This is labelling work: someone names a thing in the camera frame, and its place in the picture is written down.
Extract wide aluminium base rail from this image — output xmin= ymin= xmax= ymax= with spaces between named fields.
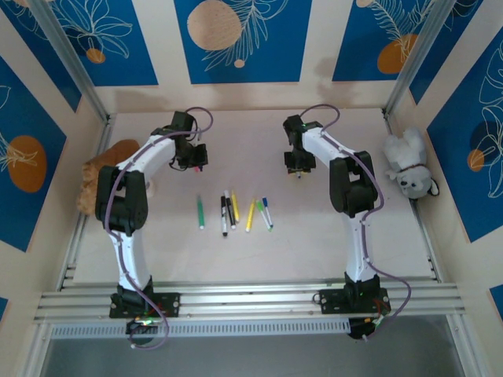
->
xmin=33 ymin=278 xmax=469 ymax=324

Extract white barrel black marker pen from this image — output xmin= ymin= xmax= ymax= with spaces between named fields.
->
xmin=219 ymin=196 xmax=229 ymax=237

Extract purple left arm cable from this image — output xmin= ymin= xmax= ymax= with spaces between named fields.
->
xmin=102 ymin=106 xmax=214 ymax=351

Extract orange cat plush toy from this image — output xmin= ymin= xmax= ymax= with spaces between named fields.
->
xmin=75 ymin=138 xmax=143 ymax=216

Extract white slotted cable tray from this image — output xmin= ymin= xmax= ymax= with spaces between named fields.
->
xmin=49 ymin=317 xmax=351 ymax=339

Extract aluminium frame post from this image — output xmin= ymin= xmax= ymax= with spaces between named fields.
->
xmin=383 ymin=0 xmax=461 ymax=119
xmin=29 ymin=0 xmax=113 ymax=123

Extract blue floral wall panel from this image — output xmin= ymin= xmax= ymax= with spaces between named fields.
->
xmin=41 ymin=0 xmax=159 ymax=87
xmin=408 ymin=0 xmax=488 ymax=105
xmin=0 ymin=0 xmax=83 ymax=114
xmin=0 ymin=54 xmax=68 ymax=253
xmin=332 ymin=0 xmax=447 ymax=83
xmin=174 ymin=0 xmax=314 ymax=84
xmin=426 ymin=29 xmax=503 ymax=243

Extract white pen green ends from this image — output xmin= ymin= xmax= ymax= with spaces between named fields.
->
xmin=256 ymin=199 xmax=275 ymax=233

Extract white dog plush toy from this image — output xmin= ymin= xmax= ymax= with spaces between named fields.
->
xmin=382 ymin=126 xmax=441 ymax=202

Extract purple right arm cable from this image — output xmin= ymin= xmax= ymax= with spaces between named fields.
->
xmin=300 ymin=104 xmax=413 ymax=342

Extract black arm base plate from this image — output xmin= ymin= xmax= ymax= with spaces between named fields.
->
xmin=314 ymin=288 xmax=391 ymax=315
xmin=108 ymin=292 xmax=182 ymax=319

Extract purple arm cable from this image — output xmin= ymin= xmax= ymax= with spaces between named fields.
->
xmin=102 ymin=106 xmax=214 ymax=351
xmin=300 ymin=104 xmax=413 ymax=342

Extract white pen blue ends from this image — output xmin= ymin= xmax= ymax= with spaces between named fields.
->
xmin=262 ymin=196 xmax=274 ymax=229

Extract aluminium side rail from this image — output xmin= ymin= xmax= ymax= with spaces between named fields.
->
xmin=57 ymin=113 xmax=117 ymax=292
xmin=383 ymin=112 xmax=444 ymax=283

